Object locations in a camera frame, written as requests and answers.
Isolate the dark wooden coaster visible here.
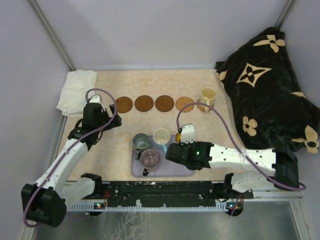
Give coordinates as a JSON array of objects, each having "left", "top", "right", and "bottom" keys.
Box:
[
  {"left": 155, "top": 95, "right": 175, "bottom": 113},
  {"left": 116, "top": 96, "right": 133, "bottom": 113}
]

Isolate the white mug blue handle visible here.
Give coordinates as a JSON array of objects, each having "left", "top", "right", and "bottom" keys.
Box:
[{"left": 152, "top": 128, "right": 171, "bottom": 153}]

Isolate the light woven coaster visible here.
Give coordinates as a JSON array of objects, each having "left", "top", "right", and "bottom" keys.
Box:
[{"left": 196, "top": 104, "right": 214, "bottom": 113}]

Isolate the brown wooden coaster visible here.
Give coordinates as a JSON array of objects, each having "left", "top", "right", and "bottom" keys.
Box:
[{"left": 134, "top": 95, "right": 154, "bottom": 112}]

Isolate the woven rattan coaster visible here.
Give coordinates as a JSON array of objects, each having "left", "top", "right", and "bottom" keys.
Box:
[{"left": 175, "top": 96, "right": 194, "bottom": 113}]

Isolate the cream mug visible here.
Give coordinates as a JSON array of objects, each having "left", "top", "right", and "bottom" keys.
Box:
[{"left": 199, "top": 87, "right": 217, "bottom": 107}]

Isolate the yellow mug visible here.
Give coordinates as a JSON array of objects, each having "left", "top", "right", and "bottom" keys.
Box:
[{"left": 175, "top": 132, "right": 181, "bottom": 143}]

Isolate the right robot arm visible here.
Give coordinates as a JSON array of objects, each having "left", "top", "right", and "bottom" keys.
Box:
[{"left": 165, "top": 141, "right": 305, "bottom": 198}]

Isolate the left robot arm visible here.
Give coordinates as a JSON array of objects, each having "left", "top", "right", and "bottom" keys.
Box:
[{"left": 21, "top": 102, "right": 122, "bottom": 228}]

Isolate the white folded cloth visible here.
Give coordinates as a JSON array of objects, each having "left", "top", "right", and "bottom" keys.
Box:
[{"left": 56, "top": 70, "right": 98, "bottom": 117}]

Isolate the lavender plastic tray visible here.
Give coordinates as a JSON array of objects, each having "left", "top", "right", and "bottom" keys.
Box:
[{"left": 131, "top": 135, "right": 194, "bottom": 178}]

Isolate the purple mug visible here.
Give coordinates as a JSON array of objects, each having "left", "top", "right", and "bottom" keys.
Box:
[{"left": 140, "top": 149, "right": 160, "bottom": 177}]

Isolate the grey-green mug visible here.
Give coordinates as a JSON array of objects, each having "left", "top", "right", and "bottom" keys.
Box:
[{"left": 132, "top": 133, "right": 153, "bottom": 160}]

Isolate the black floral blanket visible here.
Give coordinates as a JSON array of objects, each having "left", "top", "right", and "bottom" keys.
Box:
[{"left": 215, "top": 27, "right": 320, "bottom": 154}]

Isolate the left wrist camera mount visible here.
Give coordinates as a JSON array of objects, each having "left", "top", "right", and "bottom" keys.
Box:
[{"left": 86, "top": 94, "right": 102, "bottom": 105}]

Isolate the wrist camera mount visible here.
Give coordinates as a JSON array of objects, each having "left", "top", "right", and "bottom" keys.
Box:
[
  {"left": 177, "top": 123, "right": 197, "bottom": 144},
  {"left": 86, "top": 94, "right": 102, "bottom": 105}
]

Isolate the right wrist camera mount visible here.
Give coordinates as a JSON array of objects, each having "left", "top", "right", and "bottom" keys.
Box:
[{"left": 177, "top": 123, "right": 197, "bottom": 144}]

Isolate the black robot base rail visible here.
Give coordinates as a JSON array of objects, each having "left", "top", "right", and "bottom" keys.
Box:
[{"left": 84, "top": 181, "right": 240, "bottom": 207}]

